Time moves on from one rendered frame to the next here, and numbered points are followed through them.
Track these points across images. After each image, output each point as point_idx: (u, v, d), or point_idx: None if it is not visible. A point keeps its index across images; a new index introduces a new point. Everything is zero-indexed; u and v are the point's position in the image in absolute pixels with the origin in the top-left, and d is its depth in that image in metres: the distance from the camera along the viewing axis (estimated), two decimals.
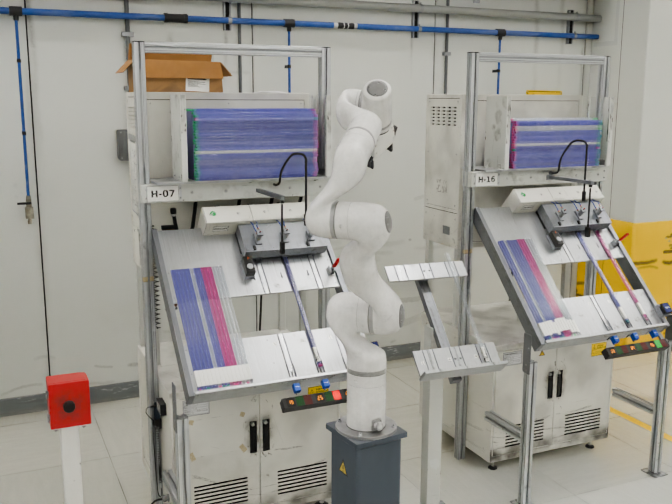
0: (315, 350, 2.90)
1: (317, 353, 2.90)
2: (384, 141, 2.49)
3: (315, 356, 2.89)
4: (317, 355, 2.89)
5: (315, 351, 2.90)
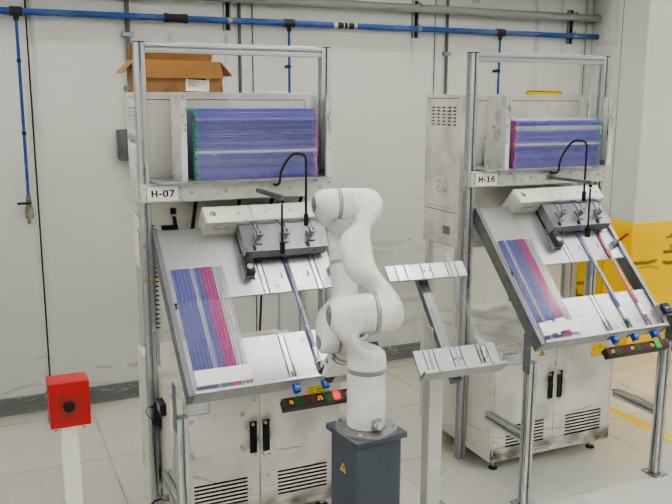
0: (315, 350, 2.90)
1: (317, 353, 2.90)
2: (339, 369, 2.71)
3: (315, 356, 2.89)
4: (317, 355, 2.89)
5: (315, 352, 2.90)
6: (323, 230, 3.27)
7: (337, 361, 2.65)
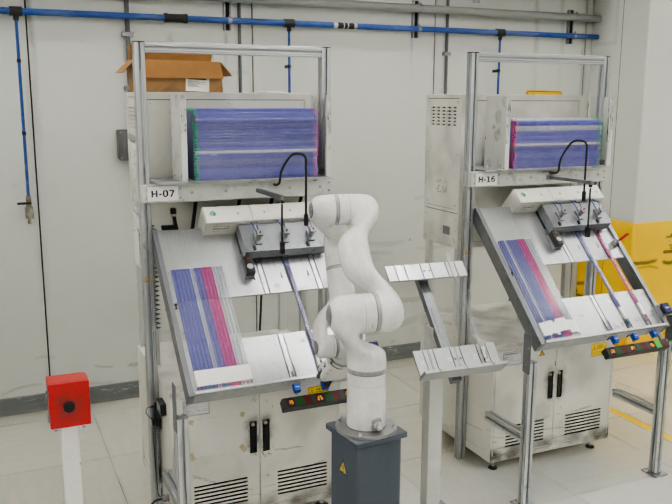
0: (317, 358, 2.89)
1: (319, 361, 2.88)
2: (336, 374, 2.73)
3: (317, 364, 2.87)
4: (320, 363, 2.88)
5: (318, 359, 2.88)
6: None
7: (334, 365, 2.67)
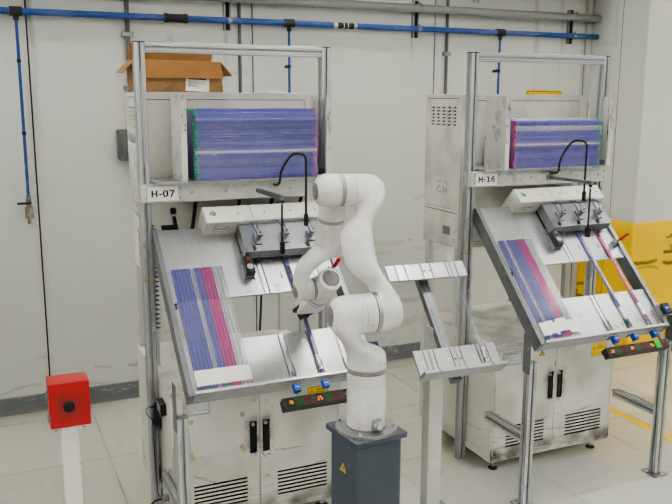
0: (318, 357, 2.88)
1: (320, 360, 2.88)
2: None
3: (318, 363, 2.87)
4: (320, 363, 2.87)
5: (318, 359, 2.88)
6: None
7: None
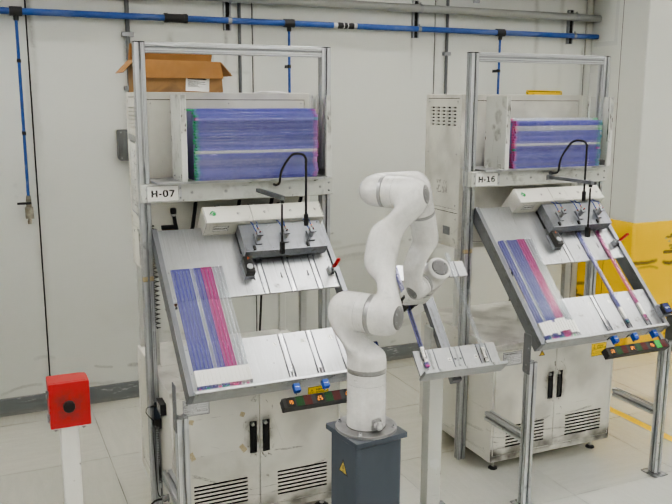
0: (422, 350, 2.90)
1: (424, 353, 2.90)
2: None
3: (422, 356, 2.89)
4: (425, 356, 2.89)
5: (423, 352, 2.90)
6: (323, 230, 3.27)
7: None
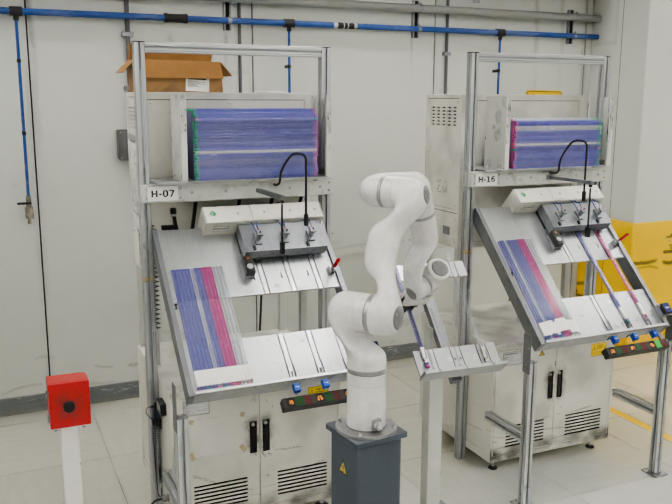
0: (422, 350, 2.90)
1: (425, 354, 2.89)
2: None
3: (423, 357, 2.89)
4: (425, 356, 2.89)
5: (423, 352, 2.90)
6: (323, 230, 3.27)
7: None
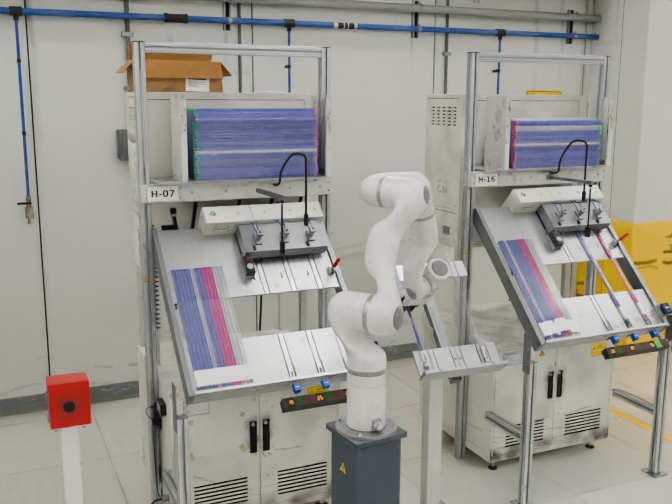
0: (422, 354, 2.89)
1: (424, 357, 2.89)
2: None
3: (423, 361, 2.89)
4: (425, 360, 2.88)
5: (423, 356, 2.89)
6: (323, 230, 3.27)
7: None
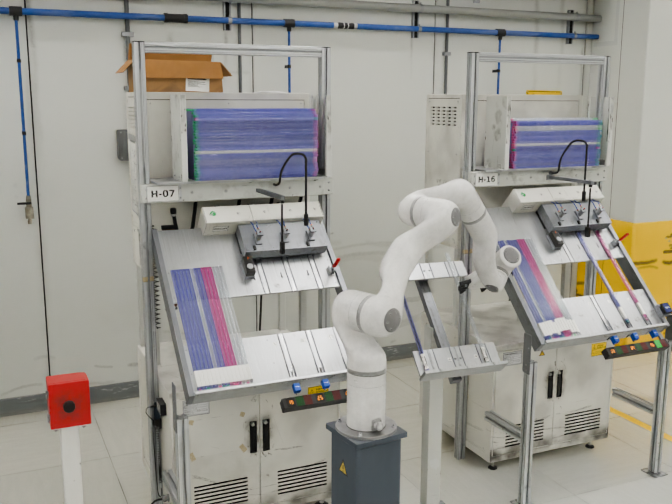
0: (423, 357, 2.89)
1: (425, 360, 2.88)
2: None
3: (423, 364, 2.88)
4: (425, 363, 2.88)
5: (423, 359, 2.88)
6: (323, 230, 3.27)
7: None
